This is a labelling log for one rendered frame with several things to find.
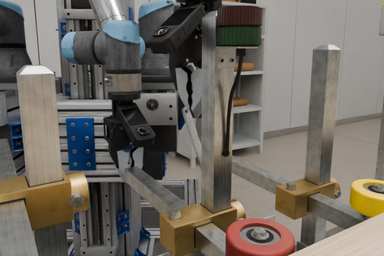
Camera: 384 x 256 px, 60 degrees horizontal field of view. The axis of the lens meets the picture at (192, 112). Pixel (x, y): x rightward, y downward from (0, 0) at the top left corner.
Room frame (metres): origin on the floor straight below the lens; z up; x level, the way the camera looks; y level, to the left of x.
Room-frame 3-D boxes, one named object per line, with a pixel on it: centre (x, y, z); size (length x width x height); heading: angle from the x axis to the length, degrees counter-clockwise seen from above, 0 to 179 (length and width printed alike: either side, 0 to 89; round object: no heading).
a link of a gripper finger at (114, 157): (0.71, 0.16, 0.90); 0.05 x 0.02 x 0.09; 122
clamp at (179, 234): (0.49, -0.02, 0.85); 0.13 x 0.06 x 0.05; 122
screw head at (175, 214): (0.46, 0.03, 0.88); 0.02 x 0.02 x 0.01
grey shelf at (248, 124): (3.45, -0.27, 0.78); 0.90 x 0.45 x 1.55; 121
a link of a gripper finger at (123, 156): (0.73, 0.17, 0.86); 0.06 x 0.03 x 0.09; 32
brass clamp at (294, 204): (0.62, -0.23, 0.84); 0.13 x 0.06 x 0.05; 122
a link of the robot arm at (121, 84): (0.73, 0.15, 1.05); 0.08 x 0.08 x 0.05
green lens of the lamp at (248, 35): (0.46, -0.06, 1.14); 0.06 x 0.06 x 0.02
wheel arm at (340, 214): (0.66, -0.19, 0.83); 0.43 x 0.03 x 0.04; 32
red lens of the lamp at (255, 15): (0.46, -0.06, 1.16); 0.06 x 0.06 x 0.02
